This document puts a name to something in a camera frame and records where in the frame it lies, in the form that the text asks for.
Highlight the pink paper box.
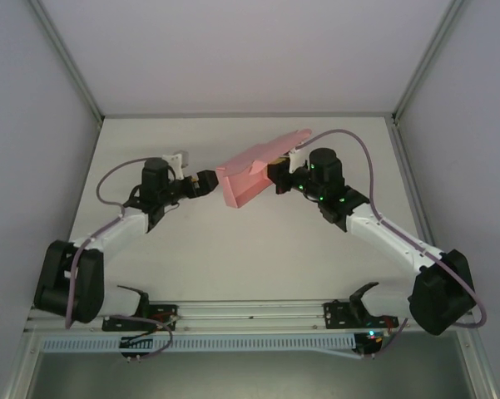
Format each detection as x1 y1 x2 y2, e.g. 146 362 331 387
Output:
215 129 315 209

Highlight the black electronics board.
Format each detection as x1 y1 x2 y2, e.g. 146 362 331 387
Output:
119 335 156 362
354 331 387 359

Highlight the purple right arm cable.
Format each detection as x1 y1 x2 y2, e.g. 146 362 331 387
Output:
295 128 488 359

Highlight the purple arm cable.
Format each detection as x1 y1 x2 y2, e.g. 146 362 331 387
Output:
295 128 488 359
64 157 174 359

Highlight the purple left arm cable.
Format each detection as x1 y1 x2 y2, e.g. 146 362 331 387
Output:
64 157 174 359

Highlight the aluminium frame crossbar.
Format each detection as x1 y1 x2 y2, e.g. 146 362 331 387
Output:
101 111 396 121

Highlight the aluminium table side rail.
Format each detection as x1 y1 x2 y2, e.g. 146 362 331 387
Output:
390 120 437 249

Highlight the aluminium mounting rail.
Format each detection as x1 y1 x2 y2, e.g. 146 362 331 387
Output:
24 298 475 333

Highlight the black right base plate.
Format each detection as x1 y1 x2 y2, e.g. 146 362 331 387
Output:
323 301 400 329

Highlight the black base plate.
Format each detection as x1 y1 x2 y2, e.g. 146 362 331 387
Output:
323 301 400 329
102 304 180 333

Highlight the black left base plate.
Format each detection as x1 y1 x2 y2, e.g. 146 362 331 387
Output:
102 304 180 333

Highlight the aluminium frame post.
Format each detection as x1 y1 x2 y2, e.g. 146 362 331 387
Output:
457 328 500 399
3 328 45 399
27 0 106 126
391 0 471 126

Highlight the white slotted cable duct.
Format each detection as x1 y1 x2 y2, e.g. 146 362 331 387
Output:
41 334 357 355

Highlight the aluminium lower frame post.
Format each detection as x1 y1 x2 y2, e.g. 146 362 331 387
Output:
457 328 500 399
3 328 45 399

